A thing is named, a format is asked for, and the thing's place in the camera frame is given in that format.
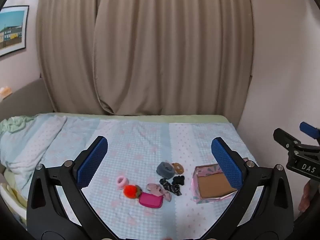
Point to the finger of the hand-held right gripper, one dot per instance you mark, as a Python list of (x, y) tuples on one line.
[(283, 137), (310, 129)]

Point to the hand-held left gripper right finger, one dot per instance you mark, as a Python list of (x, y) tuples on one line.
[(226, 162)]

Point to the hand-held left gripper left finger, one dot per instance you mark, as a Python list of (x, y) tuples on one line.
[(92, 165)]

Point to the cardboard box pink lining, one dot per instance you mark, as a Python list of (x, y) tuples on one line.
[(212, 185)]

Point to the orange pompom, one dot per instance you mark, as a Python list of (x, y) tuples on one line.
[(130, 191)]

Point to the black scrunchie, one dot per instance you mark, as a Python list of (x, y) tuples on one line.
[(178, 180)]

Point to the zebra striped scrunchie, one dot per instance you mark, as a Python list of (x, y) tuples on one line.
[(173, 189)]

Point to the grey scrunchie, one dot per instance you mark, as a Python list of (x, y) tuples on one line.
[(165, 171)]

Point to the pink floral scrunchie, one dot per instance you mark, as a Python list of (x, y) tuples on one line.
[(155, 189)]

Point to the magenta pouch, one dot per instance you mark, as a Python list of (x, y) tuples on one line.
[(151, 200)]

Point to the person's right hand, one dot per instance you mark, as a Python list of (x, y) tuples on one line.
[(304, 197)]

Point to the pale green bed sheet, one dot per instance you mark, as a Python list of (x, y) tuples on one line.
[(150, 118)]

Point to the pale yellow sheet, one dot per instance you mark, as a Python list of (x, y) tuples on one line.
[(12, 195)]

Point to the crumpled green cloth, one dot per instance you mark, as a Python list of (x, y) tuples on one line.
[(13, 124)]

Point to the grey bed headboard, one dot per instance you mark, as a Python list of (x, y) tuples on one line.
[(27, 100)]

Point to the small orange object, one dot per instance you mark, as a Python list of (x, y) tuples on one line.
[(5, 92)]

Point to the beige curtain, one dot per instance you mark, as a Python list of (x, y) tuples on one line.
[(150, 47)]

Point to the framed wall poster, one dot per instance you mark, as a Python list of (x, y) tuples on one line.
[(12, 30)]

